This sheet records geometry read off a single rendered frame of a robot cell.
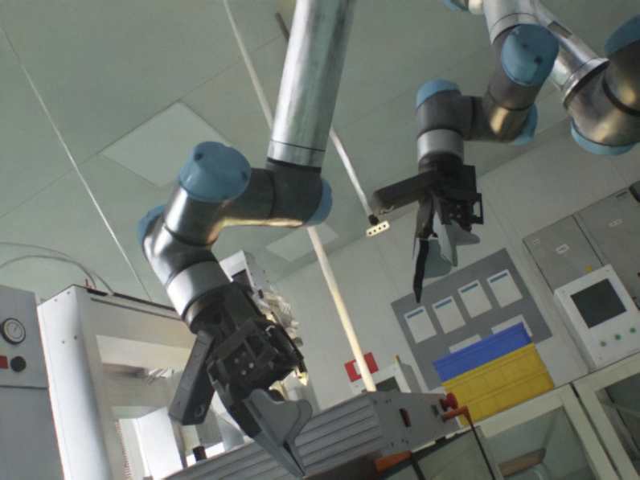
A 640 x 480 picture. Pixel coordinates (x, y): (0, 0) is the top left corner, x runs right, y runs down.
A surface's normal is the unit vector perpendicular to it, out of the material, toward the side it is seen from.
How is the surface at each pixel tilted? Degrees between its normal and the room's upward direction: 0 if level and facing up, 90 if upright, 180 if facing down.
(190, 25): 180
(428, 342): 90
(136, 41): 180
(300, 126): 123
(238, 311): 90
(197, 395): 135
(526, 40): 90
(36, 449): 90
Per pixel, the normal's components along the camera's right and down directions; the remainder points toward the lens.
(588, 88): -0.72, 0.13
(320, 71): 0.24, 0.26
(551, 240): -0.37, -0.26
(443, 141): -0.06, -0.41
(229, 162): 0.47, -0.71
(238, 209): 0.55, 0.54
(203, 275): 0.22, -0.64
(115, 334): 0.86, -0.45
